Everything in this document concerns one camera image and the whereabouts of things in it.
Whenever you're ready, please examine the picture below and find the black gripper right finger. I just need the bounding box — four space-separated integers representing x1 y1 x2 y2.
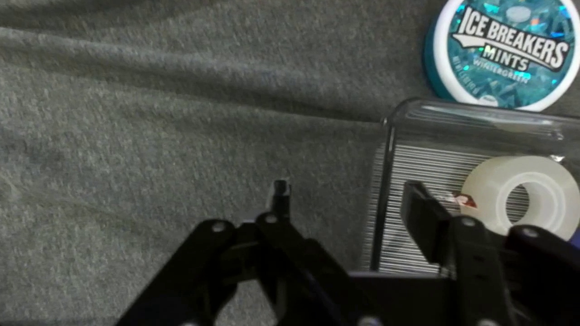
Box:
403 181 580 326

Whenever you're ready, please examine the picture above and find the clear three-compartment storage container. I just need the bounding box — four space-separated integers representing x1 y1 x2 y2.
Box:
363 100 580 275

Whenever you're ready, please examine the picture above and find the grey fabric table cloth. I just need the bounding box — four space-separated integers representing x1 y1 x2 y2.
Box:
0 0 445 326

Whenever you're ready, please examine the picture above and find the top white tape roll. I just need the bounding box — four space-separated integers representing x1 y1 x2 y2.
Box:
457 156 580 241

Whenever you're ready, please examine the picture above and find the Ice Breakers mints tin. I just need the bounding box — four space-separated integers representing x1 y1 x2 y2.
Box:
423 0 580 112

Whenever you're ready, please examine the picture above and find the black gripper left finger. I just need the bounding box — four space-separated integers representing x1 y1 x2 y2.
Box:
117 179 363 326

